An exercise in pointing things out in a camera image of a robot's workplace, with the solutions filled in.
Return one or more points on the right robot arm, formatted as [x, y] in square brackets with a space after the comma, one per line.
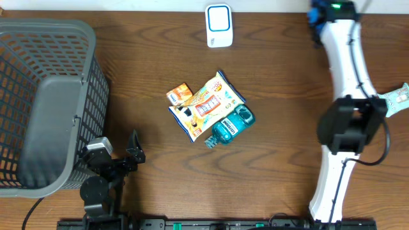
[353, 130]

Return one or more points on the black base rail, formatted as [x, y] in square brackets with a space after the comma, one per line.
[160, 224]

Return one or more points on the small orange snack packet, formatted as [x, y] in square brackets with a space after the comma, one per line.
[179, 94]

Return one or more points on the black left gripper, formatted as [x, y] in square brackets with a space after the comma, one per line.
[135, 154]

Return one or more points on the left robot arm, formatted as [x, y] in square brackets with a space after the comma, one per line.
[102, 193]

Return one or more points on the grey plastic shopping basket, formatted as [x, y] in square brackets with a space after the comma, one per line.
[54, 99]

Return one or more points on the yellow snack bag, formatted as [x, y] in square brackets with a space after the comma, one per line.
[214, 101]

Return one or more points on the teal wet wipes pack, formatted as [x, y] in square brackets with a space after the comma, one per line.
[396, 100]

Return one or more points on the teal mouthwash bottle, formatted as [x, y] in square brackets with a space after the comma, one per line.
[226, 130]

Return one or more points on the white barcode scanner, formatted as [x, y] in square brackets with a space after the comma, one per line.
[219, 26]

